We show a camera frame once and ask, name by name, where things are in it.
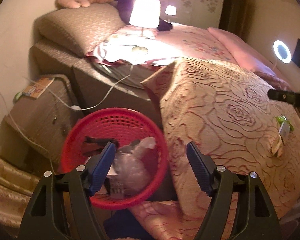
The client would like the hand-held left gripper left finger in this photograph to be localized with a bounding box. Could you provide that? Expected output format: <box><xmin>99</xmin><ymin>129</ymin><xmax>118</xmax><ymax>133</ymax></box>
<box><xmin>17</xmin><ymin>141</ymin><xmax>116</xmax><ymax>240</ymax></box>

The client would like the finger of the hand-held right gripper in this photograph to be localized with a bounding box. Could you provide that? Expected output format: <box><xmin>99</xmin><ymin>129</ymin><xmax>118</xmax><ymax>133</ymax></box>
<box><xmin>267</xmin><ymin>89</ymin><xmax>300</xmax><ymax>110</ymax></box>

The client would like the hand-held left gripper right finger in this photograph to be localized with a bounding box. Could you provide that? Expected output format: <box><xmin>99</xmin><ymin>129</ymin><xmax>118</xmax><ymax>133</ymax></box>
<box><xmin>186</xmin><ymin>142</ymin><xmax>283</xmax><ymax>240</ymax></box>

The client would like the green snack packet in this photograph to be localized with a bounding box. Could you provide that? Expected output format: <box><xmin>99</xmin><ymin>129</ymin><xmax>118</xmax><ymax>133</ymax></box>
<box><xmin>276</xmin><ymin>115</ymin><xmax>294</xmax><ymax>132</ymax></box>

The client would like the grey packet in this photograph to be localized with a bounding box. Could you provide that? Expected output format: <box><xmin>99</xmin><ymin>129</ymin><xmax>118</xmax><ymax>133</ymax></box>
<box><xmin>105</xmin><ymin>174</ymin><xmax>127</xmax><ymax>197</ymax></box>

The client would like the dark brown wrapper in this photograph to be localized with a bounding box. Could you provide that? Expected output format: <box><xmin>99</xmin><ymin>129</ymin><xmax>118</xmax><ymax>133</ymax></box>
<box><xmin>83</xmin><ymin>136</ymin><xmax>119</xmax><ymax>155</ymax></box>

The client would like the clear plastic bag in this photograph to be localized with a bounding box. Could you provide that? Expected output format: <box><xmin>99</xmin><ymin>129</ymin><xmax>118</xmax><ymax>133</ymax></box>
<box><xmin>112</xmin><ymin>137</ymin><xmax>158</xmax><ymax>197</ymax></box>

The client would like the red plastic basket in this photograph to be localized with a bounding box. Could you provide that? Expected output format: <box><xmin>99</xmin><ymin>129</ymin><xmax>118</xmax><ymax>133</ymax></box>
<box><xmin>61</xmin><ymin>107</ymin><xmax>169</xmax><ymax>209</ymax></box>

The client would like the dark blue cloth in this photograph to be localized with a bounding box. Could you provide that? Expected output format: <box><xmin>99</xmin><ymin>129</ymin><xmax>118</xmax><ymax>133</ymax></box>
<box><xmin>104</xmin><ymin>209</ymin><xmax>150</xmax><ymax>240</ymax></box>

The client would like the rose patterned cloth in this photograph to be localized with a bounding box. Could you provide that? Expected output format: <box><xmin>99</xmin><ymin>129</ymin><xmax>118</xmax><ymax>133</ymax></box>
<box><xmin>132</xmin><ymin>57</ymin><xmax>300</xmax><ymax>240</ymax></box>

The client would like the folded pink blanket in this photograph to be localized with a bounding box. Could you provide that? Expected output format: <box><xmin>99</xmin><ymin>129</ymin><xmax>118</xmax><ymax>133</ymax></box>
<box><xmin>207</xmin><ymin>27</ymin><xmax>294</xmax><ymax>90</ymax></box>

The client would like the brown nightstand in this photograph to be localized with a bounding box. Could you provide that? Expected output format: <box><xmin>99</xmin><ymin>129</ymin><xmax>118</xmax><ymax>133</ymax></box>
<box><xmin>1</xmin><ymin>74</ymin><xmax>80</xmax><ymax>168</ymax></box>

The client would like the beige patterned cloth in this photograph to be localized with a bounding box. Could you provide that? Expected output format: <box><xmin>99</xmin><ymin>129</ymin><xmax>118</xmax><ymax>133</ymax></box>
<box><xmin>0</xmin><ymin>150</ymin><xmax>43</xmax><ymax>230</ymax></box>

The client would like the dark wooden door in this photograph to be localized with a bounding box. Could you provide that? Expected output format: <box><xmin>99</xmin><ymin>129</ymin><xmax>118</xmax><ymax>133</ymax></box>
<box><xmin>219</xmin><ymin>0</ymin><xmax>248</xmax><ymax>40</ymax></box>

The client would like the colourful book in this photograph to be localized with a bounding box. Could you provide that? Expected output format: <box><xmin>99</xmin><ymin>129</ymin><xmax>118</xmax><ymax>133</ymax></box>
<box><xmin>22</xmin><ymin>77</ymin><xmax>55</xmax><ymax>99</ymax></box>

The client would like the bed with floral sheet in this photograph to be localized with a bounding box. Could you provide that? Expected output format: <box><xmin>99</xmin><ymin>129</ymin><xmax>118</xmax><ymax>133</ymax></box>
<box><xmin>29</xmin><ymin>5</ymin><xmax>298</xmax><ymax>120</ymax></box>

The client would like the floral pillow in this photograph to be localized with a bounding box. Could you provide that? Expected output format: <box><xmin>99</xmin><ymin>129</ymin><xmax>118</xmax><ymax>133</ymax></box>
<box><xmin>86</xmin><ymin>29</ymin><xmax>170</xmax><ymax>67</ymax></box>

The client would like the brown patterned headboard cushion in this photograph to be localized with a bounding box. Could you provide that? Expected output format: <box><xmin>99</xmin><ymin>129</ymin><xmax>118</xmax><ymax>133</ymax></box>
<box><xmin>37</xmin><ymin>5</ymin><xmax>127</xmax><ymax>58</ymax></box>

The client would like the small lit table lamp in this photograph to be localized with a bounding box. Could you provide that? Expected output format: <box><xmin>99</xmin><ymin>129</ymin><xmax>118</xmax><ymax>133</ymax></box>
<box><xmin>164</xmin><ymin>5</ymin><xmax>177</xmax><ymax>22</ymax></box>

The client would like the lit white table lamp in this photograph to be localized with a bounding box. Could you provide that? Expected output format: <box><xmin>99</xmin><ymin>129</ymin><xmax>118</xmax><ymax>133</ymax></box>
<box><xmin>129</xmin><ymin>0</ymin><xmax>162</xmax><ymax>55</ymax></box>

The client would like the dark plush toy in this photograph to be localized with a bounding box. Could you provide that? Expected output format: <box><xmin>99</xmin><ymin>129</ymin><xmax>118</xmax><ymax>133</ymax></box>
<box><xmin>116</xmin><ymin>0</ymin><xmax>173</xmax><ymax>32</ymax></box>

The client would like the white ring light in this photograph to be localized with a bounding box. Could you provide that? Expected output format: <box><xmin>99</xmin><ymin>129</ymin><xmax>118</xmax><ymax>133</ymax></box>
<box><xmin>273</xmin><ymin>40</ymin><xmax>292</xmax><ymax>64</ymax></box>

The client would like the white cable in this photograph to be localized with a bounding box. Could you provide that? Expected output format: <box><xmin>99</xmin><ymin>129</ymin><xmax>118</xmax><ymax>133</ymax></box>
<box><xmin>51</xmin><ymin>64</ymin><xmax>135</xmax><ymax>112</ymax></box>

